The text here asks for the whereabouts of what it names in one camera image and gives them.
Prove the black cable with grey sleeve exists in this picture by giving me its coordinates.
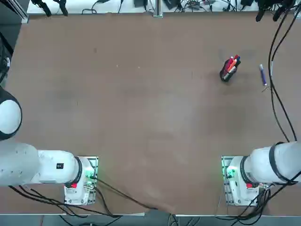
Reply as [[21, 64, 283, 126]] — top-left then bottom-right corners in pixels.
[[269, 7, 291, 143]]

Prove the purple marker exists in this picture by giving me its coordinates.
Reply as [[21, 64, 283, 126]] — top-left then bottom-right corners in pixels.
[[259, 64, 267, 86]]

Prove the black looped cable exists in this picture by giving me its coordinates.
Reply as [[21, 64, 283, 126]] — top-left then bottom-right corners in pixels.
[[81, 0, 105, 15]]

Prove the orange marker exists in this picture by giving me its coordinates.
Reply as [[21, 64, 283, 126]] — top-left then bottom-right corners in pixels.
[[227, 56, 237, 73]]

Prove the black base cable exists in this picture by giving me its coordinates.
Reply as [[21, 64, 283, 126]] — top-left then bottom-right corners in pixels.
[[93, 176, 158, 210], [94, 179, 158, 210]]

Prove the dark power adapter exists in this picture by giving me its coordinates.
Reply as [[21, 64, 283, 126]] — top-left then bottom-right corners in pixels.
[[163, 0, 182, 10]]

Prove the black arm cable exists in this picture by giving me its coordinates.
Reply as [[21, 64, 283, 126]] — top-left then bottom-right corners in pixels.
[[270, 4, 301, 142]]

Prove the aluminium frame post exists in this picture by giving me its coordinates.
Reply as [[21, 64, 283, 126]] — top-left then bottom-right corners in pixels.
[[0, 0, 29, 24], [152, 0, 164, 18]]

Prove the black mesh pen holder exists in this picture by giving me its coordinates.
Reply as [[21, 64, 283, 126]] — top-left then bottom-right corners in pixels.
[[219, 58, 242, 83]]

